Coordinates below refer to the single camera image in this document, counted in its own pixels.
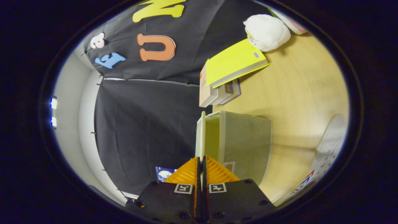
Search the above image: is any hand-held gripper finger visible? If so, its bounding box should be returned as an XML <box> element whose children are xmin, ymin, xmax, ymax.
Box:
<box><xmin>202</xmin><ymin>156</ymin><xmax>275</xmax><ymax>224</ymax></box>
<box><xmin>126</xmin><ymin>156</ymin><xmax>202</xmax><ymax>224</ymax></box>

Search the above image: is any green fabric storage box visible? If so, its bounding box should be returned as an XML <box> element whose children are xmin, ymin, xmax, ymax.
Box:
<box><xmin>195</xmin><ymin>110</ymin><xmax>272</xmax><ymax>186</ymax></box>

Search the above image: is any white canvas shoe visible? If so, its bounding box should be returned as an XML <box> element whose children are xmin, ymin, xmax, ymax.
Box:
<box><xmin>288</xmin><ymin>114</ymin><xmax>347</xmax><ymax>201</ymax></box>

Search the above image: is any blue printed poster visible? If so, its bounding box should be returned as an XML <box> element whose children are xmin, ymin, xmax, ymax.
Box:
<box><xmin>155</xmin><ymin>166</ymin><xmax>178</xmax><ymax>182</ymax></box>

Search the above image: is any black backdrop cloth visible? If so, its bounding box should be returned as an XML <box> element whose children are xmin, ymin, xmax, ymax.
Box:
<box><xmin>81</xmin><ymin>0</ymin><xmax>274</xmax><ymax>196</ymax></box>

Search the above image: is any beige book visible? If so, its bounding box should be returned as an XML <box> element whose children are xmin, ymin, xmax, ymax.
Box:
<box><xmin>199</xmin><ymin>59</ymin><xmax>219</xmax><ymax>108</ymax></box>

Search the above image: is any grey blue book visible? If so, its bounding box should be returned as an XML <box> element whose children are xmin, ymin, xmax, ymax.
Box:
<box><xmin>222</xmin><ymin>79</ymin><xmax>241</xmax><ymax>105</ymax></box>

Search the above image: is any yellow book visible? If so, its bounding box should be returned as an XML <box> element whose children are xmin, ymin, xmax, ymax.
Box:
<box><xmin>205</xmin><ymin>38</ymin><xmax>270</xmax><ymax>89</ymax></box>

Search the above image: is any white plush toy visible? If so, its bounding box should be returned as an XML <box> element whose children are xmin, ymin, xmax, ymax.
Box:
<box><xmin>243</xmin><ymin>14</ymin><xmax>292</xmax><ymax>52</ymax></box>

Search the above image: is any watermelon slice plush toy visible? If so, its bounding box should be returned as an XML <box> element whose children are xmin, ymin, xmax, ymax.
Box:
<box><xmin>269</xmin><ymin>8</ymin><xmax>308</xmax><ymax>35</ymax></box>

